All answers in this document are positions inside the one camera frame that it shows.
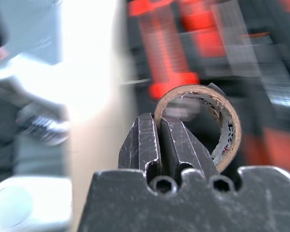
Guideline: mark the black tool case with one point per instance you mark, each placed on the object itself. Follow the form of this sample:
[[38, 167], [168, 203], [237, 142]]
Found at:
[[256, 96]]

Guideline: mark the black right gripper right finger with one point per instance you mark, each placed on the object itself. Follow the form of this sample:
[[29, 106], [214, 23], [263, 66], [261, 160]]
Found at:
[[183, 147]]

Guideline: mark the small grey electrical tape roll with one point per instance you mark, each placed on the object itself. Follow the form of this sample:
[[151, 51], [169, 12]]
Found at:
[[235, 125]]

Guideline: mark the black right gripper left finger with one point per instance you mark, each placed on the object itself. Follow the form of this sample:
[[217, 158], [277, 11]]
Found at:
[[140, 142]]

